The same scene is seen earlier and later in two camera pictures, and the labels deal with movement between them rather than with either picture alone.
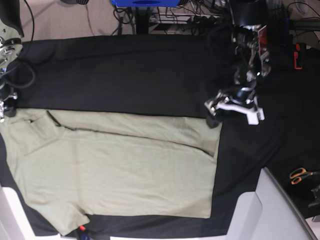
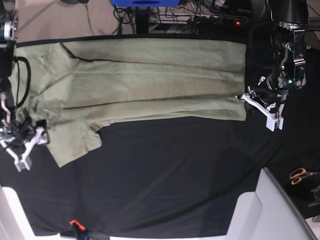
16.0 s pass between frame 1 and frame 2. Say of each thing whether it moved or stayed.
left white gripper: moved
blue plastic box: stayed
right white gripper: moved
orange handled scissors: stayed
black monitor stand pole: stayed
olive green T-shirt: moved
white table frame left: stayed
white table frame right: stayed
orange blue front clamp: stayed
